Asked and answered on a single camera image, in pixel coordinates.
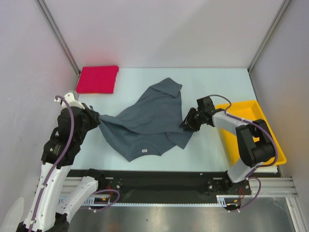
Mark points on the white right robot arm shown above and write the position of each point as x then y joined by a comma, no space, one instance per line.
255,142

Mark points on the white cable duct right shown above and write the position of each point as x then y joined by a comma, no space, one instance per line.
227,200

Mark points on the white cable duct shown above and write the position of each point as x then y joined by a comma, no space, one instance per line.
227,200
92,200

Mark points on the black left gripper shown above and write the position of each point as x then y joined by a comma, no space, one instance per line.
94,115

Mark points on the white cable duct left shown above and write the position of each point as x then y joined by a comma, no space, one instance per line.
92,200

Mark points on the grey t-shirt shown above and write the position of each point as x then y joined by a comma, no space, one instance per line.
151,126

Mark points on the aluminium frame post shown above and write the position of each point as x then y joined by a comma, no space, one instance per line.
57,33
270,33

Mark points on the folded red t-shirt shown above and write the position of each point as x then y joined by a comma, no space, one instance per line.
97,80

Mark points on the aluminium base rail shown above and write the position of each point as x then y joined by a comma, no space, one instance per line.
270,187

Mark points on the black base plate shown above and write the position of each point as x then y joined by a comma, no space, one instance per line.
146,187

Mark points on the aluminium frame post right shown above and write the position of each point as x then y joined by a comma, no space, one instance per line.
270,33

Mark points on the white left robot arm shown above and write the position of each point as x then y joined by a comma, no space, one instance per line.
47,214

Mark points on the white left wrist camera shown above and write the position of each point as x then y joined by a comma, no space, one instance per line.
70,98

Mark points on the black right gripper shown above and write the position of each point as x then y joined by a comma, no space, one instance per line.
193,120

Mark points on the aluminium frame post left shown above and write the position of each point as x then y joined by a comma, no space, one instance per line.
57,33

